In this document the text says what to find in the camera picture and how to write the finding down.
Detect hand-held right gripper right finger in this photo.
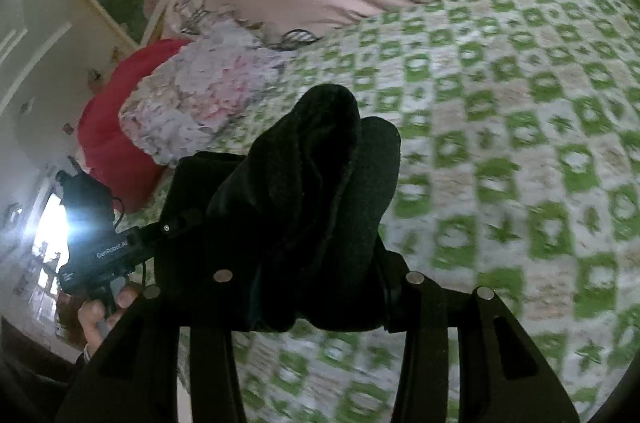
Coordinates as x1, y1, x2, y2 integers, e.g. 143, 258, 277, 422
380, 248, 581, 423

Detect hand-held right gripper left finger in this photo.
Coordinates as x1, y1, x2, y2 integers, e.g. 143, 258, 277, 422
55, 270, 246, 423

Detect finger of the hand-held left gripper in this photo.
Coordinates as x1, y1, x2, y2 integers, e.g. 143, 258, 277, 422
136, 208, 206, 250

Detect black pants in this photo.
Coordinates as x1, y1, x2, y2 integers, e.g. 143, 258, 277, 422
152, 84, 403, 334

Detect person's left hand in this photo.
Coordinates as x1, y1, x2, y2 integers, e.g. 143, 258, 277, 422
77, 283, 144, 350

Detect bright window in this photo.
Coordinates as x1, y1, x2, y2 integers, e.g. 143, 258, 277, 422
27, 190, 73, 304

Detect red pillow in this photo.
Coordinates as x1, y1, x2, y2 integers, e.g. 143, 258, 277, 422
76, 38, 193, 214

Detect floral ruffled pillow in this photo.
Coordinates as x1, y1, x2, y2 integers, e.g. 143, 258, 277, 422
120, 23, 296, 169

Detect green patterned bedsheet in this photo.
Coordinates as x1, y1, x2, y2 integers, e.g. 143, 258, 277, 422
120, 0, 640, 423

